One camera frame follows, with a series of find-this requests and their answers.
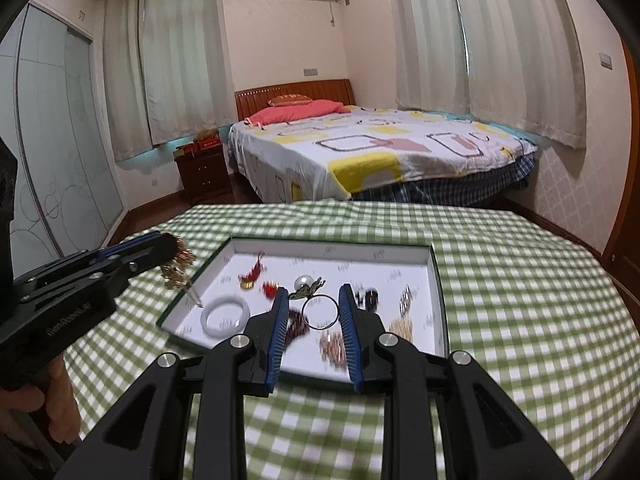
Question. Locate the brown plush toy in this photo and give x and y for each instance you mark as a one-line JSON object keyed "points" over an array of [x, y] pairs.
{"points": [[205, 134]]}

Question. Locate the pink pillow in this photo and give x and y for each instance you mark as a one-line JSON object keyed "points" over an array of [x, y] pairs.
{"points": [[300, 111]]}

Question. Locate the bed with patterned cover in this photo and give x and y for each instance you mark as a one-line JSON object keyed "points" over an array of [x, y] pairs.
{"points": [[425, 160]]}

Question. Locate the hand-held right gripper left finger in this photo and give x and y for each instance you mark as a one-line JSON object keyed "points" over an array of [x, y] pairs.
{"points": [[277, 332]]}

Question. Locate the white jade bangle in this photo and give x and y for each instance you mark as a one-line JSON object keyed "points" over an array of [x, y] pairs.
{"points": [[206, 317]]}

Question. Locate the gold pearl brooch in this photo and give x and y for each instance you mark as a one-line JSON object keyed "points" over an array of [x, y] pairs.
{"points": [[332, 347]]}

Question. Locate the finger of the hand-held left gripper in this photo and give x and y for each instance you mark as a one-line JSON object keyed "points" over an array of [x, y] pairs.
{"points": [[150, 257], [125, 247]]}

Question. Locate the wooden door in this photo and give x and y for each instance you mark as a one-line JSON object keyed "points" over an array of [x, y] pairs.
{"points": [[625, 210]]}

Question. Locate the white curtain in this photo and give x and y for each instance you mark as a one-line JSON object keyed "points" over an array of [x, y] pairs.
{"points": [[430, 35], [125, 75], [190, 55], [520, 55]]}

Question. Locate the wooden nightstand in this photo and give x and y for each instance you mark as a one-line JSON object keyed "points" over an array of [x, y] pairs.
{"points": [[205, 172]]}

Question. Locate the blue plaid bed sheet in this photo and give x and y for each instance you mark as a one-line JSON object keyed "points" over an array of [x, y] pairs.
{"points": [[450, 187]]}

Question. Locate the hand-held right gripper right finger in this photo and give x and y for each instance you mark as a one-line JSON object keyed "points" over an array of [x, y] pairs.
{"points": [[350, 332]]}

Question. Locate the person's left hand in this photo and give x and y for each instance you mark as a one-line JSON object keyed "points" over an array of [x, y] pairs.
{"points": [[60, 400]]}

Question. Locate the green checkered tablecloth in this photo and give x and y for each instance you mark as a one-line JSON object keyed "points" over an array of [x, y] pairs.
{"points": [[500, 285]]}

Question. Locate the wall switch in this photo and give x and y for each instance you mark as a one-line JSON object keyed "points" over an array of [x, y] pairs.
{"points": [[606, 60]]}

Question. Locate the red tassel gold ingot charm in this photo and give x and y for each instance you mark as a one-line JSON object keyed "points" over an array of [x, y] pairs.
{"points": [[252, 275]]}

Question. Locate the green jewelry box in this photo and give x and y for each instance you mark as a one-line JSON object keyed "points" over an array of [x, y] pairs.
{"points": [[310, 260]]}

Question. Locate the glass sliding wardrobe door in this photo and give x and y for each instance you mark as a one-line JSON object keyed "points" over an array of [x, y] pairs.
{"points": [[60, 135]]}

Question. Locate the red embroidered cushion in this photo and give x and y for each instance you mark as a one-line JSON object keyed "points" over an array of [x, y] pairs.
{"points": [[290, 99]]}

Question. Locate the red box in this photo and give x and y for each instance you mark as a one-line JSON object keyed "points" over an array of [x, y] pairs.
{"points": [[209, 144]]}

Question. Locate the small red charm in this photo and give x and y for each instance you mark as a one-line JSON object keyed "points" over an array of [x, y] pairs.
{"points": [[271, 289]]}

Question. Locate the silver flower brooch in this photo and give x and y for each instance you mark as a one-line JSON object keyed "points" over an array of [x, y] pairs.
{"points": [[405, 302]]}

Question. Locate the gold bead jewelry pile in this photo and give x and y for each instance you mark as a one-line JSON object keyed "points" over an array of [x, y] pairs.
{"points": [[405, 329]]}

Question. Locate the wooden bed headboard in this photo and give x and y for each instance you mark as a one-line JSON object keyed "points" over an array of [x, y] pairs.
{"points": [[325, 89]]}

